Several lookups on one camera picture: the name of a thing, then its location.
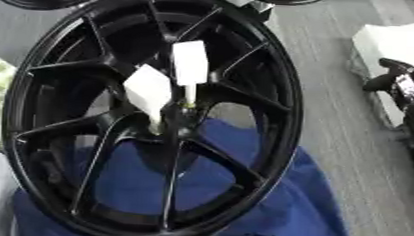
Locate white box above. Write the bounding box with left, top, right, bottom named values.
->
left=345, top=17, right=414, bottom=131

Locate white pin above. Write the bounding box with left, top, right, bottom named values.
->
left=166, top=38, right=212, bottom=110
left=118, top=62, right=176, bottom=137

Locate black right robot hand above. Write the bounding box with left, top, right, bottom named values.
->
left=356, top=56, right=414, bottom=187

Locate black spoked wheel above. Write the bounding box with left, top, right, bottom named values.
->
left=0, top=0, right=310, bottom=236

